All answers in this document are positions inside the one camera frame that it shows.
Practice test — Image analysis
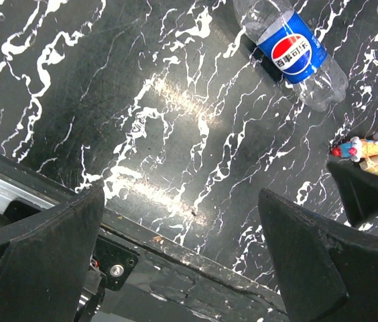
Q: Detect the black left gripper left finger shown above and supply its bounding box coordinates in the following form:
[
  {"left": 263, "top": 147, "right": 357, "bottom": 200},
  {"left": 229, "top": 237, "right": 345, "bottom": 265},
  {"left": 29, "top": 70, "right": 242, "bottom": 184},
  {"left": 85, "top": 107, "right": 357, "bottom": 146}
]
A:
[{"left": 0, "top": 187, "right": 105, "bottom": 321}]

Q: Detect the Pepsi label plastic bottle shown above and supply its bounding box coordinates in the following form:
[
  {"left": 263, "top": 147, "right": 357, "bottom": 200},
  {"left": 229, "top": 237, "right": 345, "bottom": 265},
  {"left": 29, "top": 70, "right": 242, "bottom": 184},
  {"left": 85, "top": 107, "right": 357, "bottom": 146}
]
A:
[{"left": 233, "top": 0, "right": 349, "bottom": 111}]

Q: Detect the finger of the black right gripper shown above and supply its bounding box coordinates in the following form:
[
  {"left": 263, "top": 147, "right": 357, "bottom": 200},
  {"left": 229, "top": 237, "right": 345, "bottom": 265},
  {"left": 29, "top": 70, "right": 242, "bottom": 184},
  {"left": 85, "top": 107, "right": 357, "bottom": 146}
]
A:
[{"left": 327, "top": 162, "right": 378, "bottom": 226}]

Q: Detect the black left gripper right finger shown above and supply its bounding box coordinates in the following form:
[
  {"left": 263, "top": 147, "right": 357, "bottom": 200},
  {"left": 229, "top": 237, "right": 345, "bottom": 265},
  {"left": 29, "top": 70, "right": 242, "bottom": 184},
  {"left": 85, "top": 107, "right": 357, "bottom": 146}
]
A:
[{"left": 258, "top": 189, "right": 378, "bottom": 321}]

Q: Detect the small colourful toy figure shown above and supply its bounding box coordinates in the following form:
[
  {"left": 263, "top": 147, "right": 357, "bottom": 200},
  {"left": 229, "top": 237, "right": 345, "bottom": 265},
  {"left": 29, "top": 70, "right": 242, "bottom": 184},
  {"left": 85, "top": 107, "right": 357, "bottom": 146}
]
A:
[{"left": 331, "top": 136, "right": 378, "bottom": 162}]

